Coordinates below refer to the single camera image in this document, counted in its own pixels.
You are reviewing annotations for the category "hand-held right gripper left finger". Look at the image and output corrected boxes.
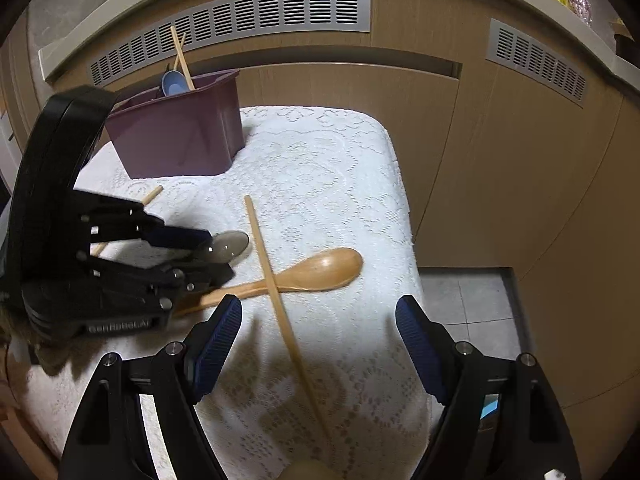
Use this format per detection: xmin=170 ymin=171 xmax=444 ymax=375
xmin=59 ymin=294 xmax=244 ymax=480

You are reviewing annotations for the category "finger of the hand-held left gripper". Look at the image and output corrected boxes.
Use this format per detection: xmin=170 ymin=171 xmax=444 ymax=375
xmin=80 ymin=259 xmax=237 ymax=312
xmin=75 ymin=189 xmax=216 ymax=262

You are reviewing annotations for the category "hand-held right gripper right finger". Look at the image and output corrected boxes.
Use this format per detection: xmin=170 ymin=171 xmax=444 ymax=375
xmin=395 ymin=295 xmax=583 ymax=480

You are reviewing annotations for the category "grey spoon with black handle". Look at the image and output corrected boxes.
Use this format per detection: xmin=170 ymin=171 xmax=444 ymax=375
xmin=192 ymin=231 xmax=251 ymax=264

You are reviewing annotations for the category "purple plastic utensil holder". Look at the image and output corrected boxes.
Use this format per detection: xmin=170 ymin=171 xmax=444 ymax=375
xmin=106 ymin=71 xmax=246 ymax=180

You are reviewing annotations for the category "blue plastic spoon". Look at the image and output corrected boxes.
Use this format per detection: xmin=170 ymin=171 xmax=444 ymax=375
xmin=161 ymin=71 xmax=194 ymax=97

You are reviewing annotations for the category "person's right hand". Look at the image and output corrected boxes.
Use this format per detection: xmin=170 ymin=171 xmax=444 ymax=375
xmin=284 ymin=460 xmax=342 ymax=480

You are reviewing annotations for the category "brown wooden spoon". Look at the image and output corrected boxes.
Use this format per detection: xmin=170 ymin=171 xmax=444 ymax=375
xmin=172 ymin=248 xmax=364 ymax=317

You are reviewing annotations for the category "white lace tablecloth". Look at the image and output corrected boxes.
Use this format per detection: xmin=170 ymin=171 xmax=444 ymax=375
xmin=25 ymin=106 xmax=446 ymax=480

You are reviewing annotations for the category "long grey vent grille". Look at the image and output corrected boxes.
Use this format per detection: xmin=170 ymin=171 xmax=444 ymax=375
xmin=89 ymin=0 xmax=372 ymax=87

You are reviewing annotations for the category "small grey vent grille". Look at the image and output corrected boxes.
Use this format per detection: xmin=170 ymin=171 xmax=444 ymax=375
xmin=485 ymin=18 xmax=589 ymax=109

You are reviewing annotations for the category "black pot with cream rim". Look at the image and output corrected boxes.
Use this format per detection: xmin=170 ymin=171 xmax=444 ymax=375
xmin=611 ymin=17 xmax=640 ymax=58

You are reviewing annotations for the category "plastic bottle with orange cap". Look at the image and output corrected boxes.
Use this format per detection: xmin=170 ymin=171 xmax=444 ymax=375
xmin=567 ymin=0 xmax=594 ymax=27

